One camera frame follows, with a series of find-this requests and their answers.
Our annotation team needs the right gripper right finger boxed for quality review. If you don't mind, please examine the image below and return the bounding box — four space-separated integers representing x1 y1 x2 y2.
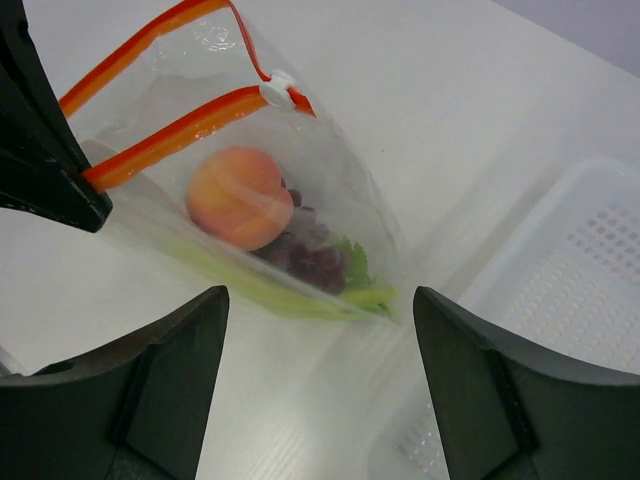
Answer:
413 287 639 479

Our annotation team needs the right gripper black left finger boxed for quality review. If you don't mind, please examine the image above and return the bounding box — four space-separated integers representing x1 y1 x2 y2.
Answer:
1 286 230 479

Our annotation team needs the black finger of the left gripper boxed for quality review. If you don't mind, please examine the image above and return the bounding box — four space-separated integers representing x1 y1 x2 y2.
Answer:
1 1 113 233

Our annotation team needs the clear zip top bag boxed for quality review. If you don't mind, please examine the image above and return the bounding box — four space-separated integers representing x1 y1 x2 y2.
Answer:
60 1 405 321

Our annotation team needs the peach fruit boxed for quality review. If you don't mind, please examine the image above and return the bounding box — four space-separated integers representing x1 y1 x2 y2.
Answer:
185 146 294 251

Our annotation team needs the red grape bunch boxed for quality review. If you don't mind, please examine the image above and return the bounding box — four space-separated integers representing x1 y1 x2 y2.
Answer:
251 178 348 296

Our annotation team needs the white plastic basket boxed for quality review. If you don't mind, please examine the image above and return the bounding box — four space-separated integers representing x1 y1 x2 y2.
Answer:
365 159 639 479

